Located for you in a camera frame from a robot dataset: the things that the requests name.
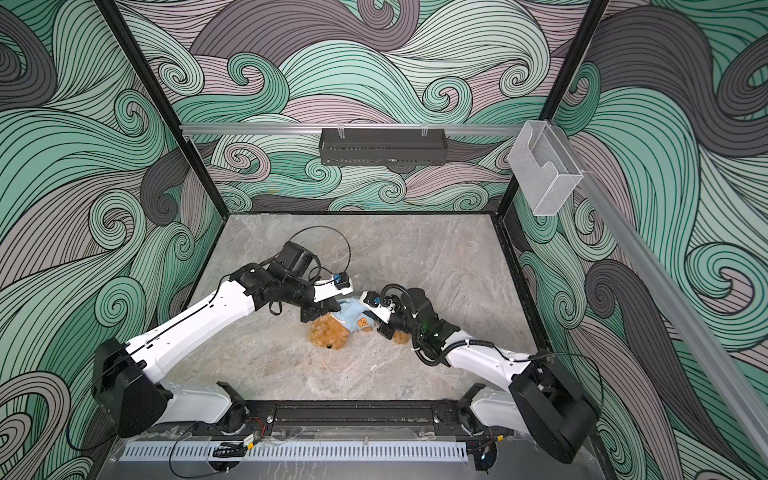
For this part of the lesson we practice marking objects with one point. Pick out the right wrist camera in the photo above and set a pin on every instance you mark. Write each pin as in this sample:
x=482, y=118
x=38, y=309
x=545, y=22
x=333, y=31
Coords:
x=377, y=307

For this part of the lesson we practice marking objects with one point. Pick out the white slotted cable duct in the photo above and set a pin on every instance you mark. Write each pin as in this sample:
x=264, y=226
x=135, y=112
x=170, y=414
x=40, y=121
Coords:
x=302, y=451

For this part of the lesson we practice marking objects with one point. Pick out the brown teddy bear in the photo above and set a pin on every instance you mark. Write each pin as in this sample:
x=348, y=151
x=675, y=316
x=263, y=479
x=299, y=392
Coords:
x=330, y=333

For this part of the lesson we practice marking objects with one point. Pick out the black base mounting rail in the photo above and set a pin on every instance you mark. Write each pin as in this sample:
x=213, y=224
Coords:
x=442, y=417

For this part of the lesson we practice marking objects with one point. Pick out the aluminium right wall rail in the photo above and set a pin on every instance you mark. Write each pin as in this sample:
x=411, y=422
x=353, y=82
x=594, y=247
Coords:
x=734, y=388

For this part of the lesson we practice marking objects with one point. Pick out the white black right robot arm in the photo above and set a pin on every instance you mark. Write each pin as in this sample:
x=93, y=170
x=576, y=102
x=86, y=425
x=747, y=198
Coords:
x=531, y=393

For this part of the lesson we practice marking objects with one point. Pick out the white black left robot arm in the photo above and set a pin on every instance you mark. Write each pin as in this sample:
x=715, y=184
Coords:
x=129, y=377

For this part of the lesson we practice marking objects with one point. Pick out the aluminium back wall rail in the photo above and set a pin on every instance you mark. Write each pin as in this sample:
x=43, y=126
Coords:
x=275, y=128

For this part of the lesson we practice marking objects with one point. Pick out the black perforated wall tray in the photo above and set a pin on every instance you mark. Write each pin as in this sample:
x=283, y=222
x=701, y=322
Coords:
x=383, y=147

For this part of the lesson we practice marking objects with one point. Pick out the light blue bear hoodie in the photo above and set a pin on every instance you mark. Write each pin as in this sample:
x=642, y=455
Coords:
x=350, y=309

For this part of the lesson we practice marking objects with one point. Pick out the clear plastic wall holder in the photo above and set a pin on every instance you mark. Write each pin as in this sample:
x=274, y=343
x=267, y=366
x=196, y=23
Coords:
x=544, y=164

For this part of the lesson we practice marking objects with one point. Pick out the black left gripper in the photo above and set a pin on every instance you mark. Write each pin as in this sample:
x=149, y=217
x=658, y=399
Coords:
x=319, y=309

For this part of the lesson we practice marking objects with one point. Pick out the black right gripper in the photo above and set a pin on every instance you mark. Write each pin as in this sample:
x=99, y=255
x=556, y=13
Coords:
x=384, y=330

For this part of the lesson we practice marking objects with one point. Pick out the aluminium wall rail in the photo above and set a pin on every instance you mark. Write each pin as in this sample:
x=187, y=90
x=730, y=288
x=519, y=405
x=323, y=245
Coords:
x=275, y=128
x=734, y=388

